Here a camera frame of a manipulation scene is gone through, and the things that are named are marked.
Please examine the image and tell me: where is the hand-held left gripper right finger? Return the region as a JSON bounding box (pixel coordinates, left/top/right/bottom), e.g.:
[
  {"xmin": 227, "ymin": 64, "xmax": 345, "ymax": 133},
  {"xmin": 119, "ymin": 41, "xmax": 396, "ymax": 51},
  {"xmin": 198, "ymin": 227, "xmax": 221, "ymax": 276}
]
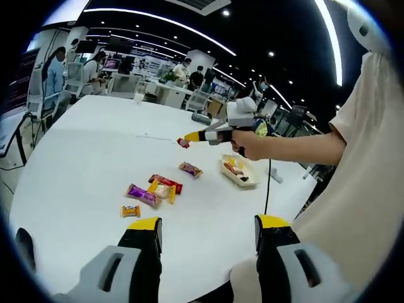
[{"xmin": 254, "ymin": 213, "xmax": 359, "ymax": 303}]

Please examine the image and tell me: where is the beige hexagonal food container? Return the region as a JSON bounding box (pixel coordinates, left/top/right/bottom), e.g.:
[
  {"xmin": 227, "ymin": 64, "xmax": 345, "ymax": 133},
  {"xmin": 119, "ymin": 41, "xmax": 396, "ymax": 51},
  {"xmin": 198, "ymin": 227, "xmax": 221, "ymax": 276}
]
[{"xmin": 220, "ymin": 153, "xmax": 261, "ymax": 190}]

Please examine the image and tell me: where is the dark red monitor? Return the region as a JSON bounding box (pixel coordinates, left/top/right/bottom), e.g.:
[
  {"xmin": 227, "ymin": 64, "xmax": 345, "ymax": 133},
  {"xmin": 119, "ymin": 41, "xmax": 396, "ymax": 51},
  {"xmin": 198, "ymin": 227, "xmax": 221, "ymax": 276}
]
[{"xmin": 3, "ymin": 50, "xmax": 40, "ymax": 116}]

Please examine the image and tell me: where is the grey head-mounted device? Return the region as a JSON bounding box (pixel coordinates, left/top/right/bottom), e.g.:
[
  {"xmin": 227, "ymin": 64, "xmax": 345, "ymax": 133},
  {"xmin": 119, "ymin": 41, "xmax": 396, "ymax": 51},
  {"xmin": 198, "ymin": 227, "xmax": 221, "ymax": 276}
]
[{"xmin": 191, "ymin": 112, "xmax": 213, "ymax": 126}]

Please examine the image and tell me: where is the ceiling air conditioner vent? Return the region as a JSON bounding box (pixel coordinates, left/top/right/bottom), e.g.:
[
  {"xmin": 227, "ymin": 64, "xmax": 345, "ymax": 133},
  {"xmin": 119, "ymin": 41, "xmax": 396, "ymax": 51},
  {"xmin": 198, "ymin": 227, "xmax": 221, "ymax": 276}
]
[{"xmin": 163, "ymin": 0, "xmax": 233, "ymax": 16}]

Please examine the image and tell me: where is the operator in beige shirt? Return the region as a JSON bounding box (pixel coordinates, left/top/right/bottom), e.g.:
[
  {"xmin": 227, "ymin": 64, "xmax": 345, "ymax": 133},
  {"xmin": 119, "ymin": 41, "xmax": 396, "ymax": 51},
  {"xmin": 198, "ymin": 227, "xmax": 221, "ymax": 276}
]
[{"xmin": 230, "ymin": 50, "xmax": 398, "ymax": 300}]

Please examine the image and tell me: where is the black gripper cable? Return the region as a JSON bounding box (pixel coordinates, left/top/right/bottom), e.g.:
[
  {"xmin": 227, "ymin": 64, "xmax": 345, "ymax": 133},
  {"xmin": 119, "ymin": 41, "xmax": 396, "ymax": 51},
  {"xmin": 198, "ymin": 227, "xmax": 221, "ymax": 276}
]
[{"xmin": 263, "ymin": 159, "xmax": 273, "ymax": 215}]

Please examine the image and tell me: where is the small grey white device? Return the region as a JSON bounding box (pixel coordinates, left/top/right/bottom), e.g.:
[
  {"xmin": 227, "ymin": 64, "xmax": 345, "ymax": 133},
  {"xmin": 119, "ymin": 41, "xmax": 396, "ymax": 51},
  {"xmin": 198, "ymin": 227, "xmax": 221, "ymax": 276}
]
[{"xmin": 266, "ymin": 167, "xmax": 284, "ymax": 184}]

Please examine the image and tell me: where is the black computer mouse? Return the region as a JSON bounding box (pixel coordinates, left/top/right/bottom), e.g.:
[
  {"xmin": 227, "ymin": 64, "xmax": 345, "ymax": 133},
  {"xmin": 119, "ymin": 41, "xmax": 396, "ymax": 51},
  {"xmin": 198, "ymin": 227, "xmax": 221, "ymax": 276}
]
[{"xmin": 15, "ymin": 227, "xmax": 37, "ymax": 272}]

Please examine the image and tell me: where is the person's right hand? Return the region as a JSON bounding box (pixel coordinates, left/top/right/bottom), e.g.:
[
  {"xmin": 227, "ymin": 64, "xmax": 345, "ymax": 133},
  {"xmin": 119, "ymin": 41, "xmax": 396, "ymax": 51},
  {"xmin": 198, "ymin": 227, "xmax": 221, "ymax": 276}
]
[{"xmin": 230, "ymin": 128, "xmax": 270, "ymax": 162}]

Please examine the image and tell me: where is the small orange candy food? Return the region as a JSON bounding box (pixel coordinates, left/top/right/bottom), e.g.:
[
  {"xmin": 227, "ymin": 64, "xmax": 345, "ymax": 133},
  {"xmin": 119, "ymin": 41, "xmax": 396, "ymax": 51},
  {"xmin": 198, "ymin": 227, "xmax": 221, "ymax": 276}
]
[{"xmin": 120, "ymin": 205, "xmax": 142, "ymax": 218}]

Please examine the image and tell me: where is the black monitor on stand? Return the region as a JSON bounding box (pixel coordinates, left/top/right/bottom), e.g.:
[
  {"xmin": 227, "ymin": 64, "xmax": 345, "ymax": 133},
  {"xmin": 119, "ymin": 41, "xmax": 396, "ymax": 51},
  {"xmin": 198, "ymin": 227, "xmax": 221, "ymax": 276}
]
[{"xmin": 288, "ymin": 105, "xmax": 309, "ymax": 122}]

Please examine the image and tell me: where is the gold purple food packet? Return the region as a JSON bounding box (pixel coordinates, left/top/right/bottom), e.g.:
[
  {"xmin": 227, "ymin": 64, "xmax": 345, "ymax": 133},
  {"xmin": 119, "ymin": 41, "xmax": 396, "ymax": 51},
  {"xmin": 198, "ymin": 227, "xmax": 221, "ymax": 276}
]
[{"xmin": 178, "ymin": 161, "xmax": 204, "ymax": 178}]

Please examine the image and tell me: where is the white monitor desk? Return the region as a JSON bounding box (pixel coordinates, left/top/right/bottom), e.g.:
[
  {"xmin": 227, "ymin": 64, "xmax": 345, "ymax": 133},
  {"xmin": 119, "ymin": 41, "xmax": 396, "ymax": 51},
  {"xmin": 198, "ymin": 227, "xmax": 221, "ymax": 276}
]
[{"xmin": 0, "ymin": 110, "xmax": 29, "ymax": 168}]

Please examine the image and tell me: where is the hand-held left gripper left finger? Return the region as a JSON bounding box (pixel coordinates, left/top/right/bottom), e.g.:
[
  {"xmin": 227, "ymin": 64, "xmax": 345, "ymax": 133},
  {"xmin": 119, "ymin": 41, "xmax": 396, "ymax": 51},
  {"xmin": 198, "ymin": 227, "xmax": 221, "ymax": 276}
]
[{"xmin": 50, "ymin": 216, "xmax": 163, "ymax": 303}]

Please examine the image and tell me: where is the white office desk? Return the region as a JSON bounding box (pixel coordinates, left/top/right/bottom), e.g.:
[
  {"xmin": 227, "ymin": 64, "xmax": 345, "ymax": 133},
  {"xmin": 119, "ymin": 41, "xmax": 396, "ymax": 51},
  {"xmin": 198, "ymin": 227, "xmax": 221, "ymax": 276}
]
[{"xmin": 143, "ymin": 82, "xmax": 193, "ymax": 108}]

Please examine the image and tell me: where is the curved ceiling light strip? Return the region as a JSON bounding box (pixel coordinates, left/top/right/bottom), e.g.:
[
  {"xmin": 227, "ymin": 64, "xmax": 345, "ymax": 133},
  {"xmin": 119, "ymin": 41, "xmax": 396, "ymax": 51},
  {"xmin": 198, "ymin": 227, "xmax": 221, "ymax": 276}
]
[
  {"xmin": 83, "ymin": 8, "xmax": 237, "ymax": 57},
  {"xmin": 315, "ymin": 0, "xmax": 343, "ymax": 86}
]

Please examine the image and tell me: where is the white worn device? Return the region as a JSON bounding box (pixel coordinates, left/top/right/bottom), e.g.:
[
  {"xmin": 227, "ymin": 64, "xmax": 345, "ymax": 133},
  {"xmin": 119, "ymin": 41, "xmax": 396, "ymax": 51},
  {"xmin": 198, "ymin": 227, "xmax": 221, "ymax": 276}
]
[{"xmin": 347, "ymin": 0, "xmax": 391, "ymax": 53}]

